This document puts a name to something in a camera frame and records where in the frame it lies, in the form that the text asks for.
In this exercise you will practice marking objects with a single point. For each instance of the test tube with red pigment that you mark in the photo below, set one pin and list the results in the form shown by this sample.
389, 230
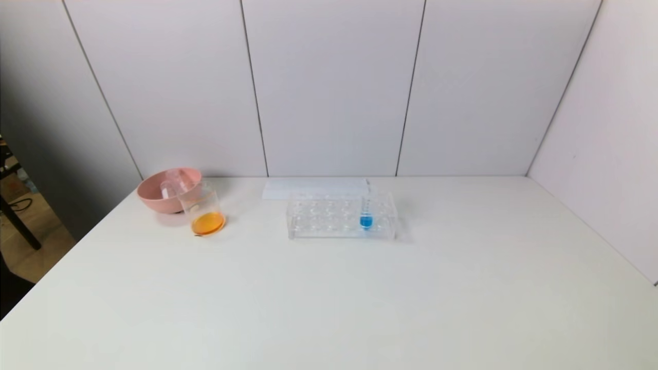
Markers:
184, 185

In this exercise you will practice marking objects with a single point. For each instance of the test tube with yellow pigment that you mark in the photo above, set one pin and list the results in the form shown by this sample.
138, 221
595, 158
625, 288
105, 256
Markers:
168, 186

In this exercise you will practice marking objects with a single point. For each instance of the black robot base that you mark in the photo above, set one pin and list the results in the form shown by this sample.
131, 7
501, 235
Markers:
13, 288

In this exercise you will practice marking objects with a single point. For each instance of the clear plastic test tube rack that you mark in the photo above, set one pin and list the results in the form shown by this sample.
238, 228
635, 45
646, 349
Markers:
329, 226

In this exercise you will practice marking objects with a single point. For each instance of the test tube with blue pigment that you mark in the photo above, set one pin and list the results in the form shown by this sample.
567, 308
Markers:
366, 220

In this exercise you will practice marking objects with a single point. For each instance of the clear glass beaker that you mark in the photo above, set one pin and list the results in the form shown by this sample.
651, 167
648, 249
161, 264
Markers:
206, 222

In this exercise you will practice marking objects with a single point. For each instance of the white paper sheet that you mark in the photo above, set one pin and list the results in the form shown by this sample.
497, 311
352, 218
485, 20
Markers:
280, 187

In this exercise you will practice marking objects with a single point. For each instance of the pink plastic bowl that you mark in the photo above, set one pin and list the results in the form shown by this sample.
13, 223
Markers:
154, 198

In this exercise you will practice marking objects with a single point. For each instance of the black slanted stand leg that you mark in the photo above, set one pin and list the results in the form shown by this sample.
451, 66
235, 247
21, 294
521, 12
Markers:
20, 226

